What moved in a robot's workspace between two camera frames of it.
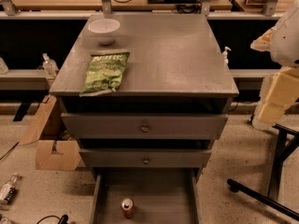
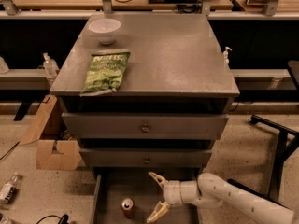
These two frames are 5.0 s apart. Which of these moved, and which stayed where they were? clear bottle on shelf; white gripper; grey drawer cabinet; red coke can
Moved: white gripper
Stayed: red coke can; grey drawer cabinet; clear bottle on shelf
